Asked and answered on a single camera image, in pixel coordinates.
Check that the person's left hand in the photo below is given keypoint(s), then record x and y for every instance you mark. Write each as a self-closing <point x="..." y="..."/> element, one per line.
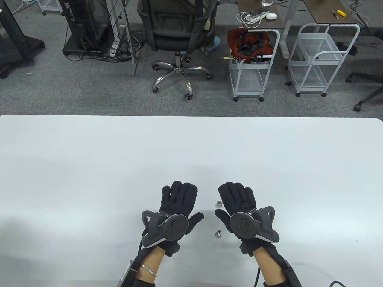
<point x="179" y="197"/>

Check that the person's right hand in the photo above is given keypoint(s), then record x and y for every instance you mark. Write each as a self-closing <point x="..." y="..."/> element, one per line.
<point x="238" y="197"/>

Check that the silver hex nut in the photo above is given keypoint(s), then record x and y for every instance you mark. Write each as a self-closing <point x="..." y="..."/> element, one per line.
<point x="218" y="204"/>

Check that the silver screw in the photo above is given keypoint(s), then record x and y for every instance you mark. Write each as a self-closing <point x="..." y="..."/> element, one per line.
<point x="217" y="233"/>

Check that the person's right forearm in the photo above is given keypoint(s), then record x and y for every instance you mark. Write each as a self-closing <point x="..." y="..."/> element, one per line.
<point x="266" y="263"/>

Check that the black forearm sensor box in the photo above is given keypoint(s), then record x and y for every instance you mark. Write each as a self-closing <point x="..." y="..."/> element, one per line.
<point x="291" y="275"/>
<point x="127" y="275"/>

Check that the person's left forearm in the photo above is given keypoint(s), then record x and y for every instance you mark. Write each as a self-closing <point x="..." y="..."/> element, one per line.
<point x="152" y="263"/>

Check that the black VR controller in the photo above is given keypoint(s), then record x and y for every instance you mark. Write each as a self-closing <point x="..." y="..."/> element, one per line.
<point x="244" y="225"/>
<point x="175" y="227"/>

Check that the white cart holding bag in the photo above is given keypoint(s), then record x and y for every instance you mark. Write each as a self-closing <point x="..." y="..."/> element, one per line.
<point x="248" y="79"/>

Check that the red bag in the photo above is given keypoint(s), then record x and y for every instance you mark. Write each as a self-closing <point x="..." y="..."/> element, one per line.
<point x="236" y="39"/>

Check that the black mesh office chair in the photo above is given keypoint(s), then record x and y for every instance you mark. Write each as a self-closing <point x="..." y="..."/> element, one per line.
<point x="170" y="39"/>

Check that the white desk leg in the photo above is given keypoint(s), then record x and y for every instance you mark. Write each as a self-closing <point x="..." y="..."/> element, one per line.
<point x="285" y="39"/>

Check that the black chair base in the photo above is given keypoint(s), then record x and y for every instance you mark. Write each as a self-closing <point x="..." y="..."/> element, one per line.
<point x="371" y="95"/>

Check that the brown desk with power strip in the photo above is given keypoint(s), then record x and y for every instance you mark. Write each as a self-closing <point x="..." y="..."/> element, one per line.
<point x="278" y="22"/>

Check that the white power strip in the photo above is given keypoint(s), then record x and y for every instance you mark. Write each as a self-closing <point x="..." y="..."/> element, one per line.
<point x="257" y="15"/>

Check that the white round puck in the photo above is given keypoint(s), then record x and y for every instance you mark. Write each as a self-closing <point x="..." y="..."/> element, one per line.
<point x="271" y="16"/>

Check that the black power adapter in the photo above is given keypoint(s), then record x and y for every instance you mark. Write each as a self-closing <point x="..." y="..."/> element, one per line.
<point x="347" y="47"/>

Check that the clear drinking glass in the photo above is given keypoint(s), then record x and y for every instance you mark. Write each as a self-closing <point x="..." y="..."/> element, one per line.
<point x="267" y="3"/>

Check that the black computer tower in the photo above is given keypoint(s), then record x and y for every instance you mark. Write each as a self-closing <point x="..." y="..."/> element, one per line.
<point x="86" y="24"/>

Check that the brown desk with tools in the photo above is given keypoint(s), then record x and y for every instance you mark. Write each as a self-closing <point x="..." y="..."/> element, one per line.
<point x="323" y="13"/>

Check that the small thin screwdriver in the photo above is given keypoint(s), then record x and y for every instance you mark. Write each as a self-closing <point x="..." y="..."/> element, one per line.
<point x="335" y="14"/>

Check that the black rolling stand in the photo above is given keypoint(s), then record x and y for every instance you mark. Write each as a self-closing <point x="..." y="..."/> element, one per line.
<point x="15" y="39"/>

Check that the small white cart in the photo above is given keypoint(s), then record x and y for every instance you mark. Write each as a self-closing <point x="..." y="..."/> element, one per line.
<point x="45" y="6"/>

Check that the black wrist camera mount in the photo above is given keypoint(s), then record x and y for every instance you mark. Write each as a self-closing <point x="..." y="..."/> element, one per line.
<point x="247" y="248"/>
<point x="173" y="249"/>

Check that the silver metal frame post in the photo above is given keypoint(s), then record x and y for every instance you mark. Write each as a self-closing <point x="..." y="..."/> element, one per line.
<point x="131" y="59"/>

